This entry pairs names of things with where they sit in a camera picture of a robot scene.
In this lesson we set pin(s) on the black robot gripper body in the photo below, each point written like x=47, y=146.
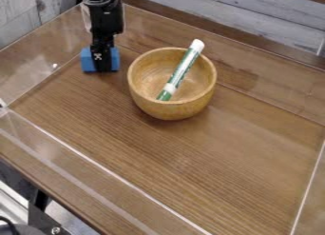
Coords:
x=106, y=18

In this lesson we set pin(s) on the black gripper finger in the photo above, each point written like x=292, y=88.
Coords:
x=102, y=53

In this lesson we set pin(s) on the blue rectangular block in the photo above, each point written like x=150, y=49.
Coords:
x=89, y=64

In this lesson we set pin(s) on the light wooden bowl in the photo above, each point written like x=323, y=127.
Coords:
x=148, y=75

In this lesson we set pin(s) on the green and white tube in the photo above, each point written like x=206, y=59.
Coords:
x=186, y=64

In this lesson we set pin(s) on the black metal table leg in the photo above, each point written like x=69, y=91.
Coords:
x=39, y=219

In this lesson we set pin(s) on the clear acrylic tray wall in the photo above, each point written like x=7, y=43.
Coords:
x=236, y=171

